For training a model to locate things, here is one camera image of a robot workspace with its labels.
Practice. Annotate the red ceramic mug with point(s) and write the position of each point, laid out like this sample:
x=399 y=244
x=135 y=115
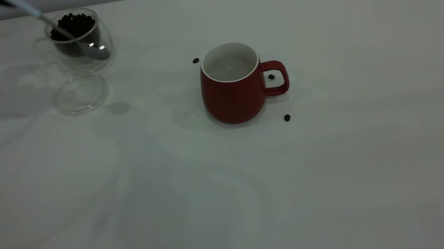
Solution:
x=236 y=100

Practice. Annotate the dark coffee beans heap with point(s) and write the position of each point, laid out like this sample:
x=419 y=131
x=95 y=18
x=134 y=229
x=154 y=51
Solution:
x=77 y=25

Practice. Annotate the clear glass cup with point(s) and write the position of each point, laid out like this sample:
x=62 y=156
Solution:
x=79 y=64

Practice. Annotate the clear glass lid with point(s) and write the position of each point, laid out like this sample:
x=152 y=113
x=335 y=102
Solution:
x=81 y=96

